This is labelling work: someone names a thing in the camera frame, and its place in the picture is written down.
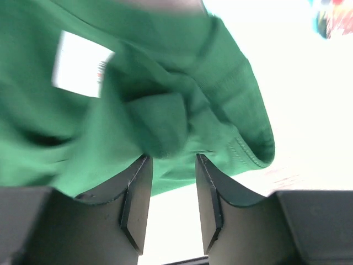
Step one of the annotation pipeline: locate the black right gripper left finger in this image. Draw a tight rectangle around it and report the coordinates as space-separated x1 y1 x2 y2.
1 156 153 264

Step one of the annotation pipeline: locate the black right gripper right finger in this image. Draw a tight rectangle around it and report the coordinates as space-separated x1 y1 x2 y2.
196 155 352 264

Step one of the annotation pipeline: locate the green t-shirt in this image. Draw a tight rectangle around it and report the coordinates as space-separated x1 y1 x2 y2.
1 1 275 197

